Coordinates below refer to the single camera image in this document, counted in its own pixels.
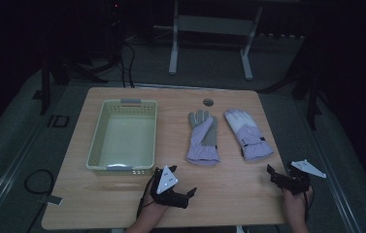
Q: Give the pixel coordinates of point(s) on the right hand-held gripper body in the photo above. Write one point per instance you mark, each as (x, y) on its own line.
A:
(300, 179)

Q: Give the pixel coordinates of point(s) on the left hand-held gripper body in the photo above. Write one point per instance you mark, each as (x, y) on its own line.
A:
(167, 194)

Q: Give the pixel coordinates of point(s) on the lilac glove with grey palm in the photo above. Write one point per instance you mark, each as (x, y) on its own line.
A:
(203, 139)

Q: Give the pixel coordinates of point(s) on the lilac and white glove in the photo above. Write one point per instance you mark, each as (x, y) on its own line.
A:
(248, 136)

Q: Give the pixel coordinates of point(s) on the pale green plastic basket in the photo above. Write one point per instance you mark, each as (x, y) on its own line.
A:
(124, 137)

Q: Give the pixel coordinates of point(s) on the person's left hand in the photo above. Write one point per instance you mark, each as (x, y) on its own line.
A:
(154, 208)

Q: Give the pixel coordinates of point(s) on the person's right hand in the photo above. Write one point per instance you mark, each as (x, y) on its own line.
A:
(295, 201)

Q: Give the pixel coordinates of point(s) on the white table leg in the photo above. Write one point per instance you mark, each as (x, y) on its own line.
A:
(240, 229)

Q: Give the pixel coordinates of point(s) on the black tripod stand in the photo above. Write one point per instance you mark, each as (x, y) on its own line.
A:
(310, 81)
(60, 69)

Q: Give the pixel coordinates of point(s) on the white metal desk frame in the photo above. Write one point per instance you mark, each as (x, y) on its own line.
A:
(214, 25)

